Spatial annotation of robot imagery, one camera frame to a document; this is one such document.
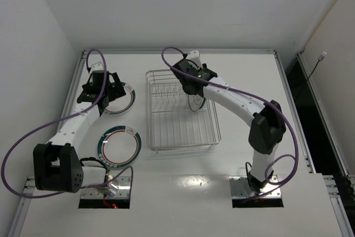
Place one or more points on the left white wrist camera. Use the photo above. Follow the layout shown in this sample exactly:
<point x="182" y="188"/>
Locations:
<point x="98" y="66"/>

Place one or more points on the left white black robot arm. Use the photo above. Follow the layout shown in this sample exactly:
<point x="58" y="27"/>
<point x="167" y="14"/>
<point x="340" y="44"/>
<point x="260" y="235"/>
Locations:
<point x="56" y="163"/>

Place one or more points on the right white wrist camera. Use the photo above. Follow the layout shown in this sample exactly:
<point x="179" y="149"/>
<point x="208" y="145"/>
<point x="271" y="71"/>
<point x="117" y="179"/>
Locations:
<point x="194" y="56"/>

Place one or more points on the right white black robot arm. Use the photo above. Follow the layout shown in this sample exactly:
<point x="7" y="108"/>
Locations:
<point x="266" y="126"/>

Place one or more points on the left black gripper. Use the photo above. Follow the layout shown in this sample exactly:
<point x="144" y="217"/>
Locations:
<point x="111" y="89"/>

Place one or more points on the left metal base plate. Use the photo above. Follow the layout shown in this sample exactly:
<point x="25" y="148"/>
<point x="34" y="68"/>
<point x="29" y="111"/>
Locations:
<point x="119" y="189"/>

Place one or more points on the white grey rimmed plate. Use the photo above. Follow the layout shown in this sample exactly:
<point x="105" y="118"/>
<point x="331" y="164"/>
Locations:
<point x="195" y="102"/>

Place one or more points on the metal base plate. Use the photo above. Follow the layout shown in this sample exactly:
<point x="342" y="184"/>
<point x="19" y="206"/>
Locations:
<point x="240" y="189"/>
<point x="119" y="189"/>

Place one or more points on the green red rimmed plate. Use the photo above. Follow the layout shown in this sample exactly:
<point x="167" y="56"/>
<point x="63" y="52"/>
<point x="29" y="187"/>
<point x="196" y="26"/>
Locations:
<point x="119" y="147"/>
<point x="122" y="104"/>

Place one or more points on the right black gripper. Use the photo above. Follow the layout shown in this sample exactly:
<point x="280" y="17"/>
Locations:
<point x="193" y="89"/>

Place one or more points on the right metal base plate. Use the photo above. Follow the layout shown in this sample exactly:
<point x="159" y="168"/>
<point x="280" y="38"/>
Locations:
<point x="240" y="189"/>

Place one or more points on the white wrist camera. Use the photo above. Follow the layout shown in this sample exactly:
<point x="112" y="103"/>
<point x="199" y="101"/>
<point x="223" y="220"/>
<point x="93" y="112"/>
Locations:
<point x="194" y="56"/>
<point x="98" y="66"/>

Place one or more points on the black cable white connector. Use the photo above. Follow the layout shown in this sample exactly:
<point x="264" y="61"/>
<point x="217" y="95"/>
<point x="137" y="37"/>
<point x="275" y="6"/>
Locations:
<point x="319" y="60"/>

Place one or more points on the metal wire dish rack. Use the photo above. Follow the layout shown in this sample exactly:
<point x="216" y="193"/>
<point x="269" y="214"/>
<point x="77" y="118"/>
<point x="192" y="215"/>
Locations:
<point x="171" y="125"/>

